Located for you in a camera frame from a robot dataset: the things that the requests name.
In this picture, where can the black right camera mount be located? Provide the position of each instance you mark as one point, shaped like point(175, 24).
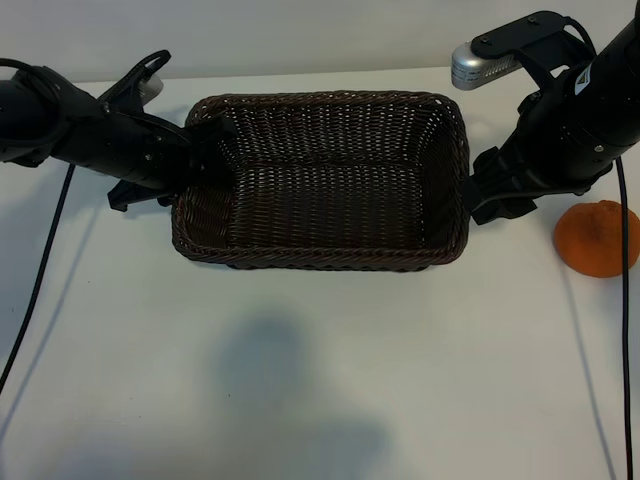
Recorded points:
point(525, 32)

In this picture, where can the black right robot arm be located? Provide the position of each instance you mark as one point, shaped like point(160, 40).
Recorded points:
point(615, 85)

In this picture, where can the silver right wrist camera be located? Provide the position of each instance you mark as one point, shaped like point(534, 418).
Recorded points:
point(467, 70)

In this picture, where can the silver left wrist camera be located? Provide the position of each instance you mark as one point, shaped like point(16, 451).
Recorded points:
point(152, 87)

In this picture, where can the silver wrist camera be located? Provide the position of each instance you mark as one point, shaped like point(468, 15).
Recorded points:
point(467, 70)
point(152, 87)

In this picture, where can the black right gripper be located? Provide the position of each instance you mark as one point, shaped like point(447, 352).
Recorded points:
point(550, 150)

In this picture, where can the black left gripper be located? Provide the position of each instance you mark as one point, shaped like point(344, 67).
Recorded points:
point(150, 155)

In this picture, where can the dark brown wicker basket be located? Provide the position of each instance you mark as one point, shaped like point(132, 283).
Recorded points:
point(325, 190)

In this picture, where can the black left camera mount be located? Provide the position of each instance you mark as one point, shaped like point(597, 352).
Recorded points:
point(131, 77)

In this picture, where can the orange fruit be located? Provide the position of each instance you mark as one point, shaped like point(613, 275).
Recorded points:
point(590, 240)

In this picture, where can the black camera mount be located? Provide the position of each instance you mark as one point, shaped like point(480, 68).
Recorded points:
point(131, 77)
point(525, 32)

